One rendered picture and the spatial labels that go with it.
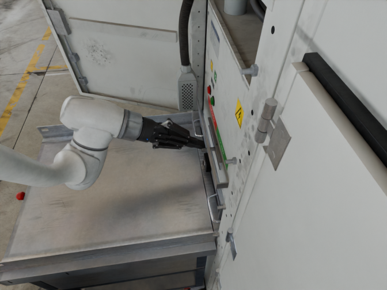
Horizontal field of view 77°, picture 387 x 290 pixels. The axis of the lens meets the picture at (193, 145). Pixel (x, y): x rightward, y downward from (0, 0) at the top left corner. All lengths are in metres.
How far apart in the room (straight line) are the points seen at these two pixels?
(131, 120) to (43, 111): 2.23
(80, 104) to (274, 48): 0.54
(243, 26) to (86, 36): 0.75
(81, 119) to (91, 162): 0.13
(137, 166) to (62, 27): 0.66
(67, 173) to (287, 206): 0.59
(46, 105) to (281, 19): 2.82
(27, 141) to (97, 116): 2.00
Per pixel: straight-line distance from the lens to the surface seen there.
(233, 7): 0.75
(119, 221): 0.93
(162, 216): 0.91
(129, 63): 1.19
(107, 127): 0.70
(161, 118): 1.13
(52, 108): 2.89
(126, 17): 1.09
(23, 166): 0.56
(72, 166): 0.72
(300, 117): 0.19
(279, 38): 0.26
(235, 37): 0.64
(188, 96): 0.94
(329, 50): 0.20
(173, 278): 1.53
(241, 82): 0.52
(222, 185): 0.72
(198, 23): 0.93
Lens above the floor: 1.67
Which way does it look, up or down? 50 degrees down
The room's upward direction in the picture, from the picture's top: straight up
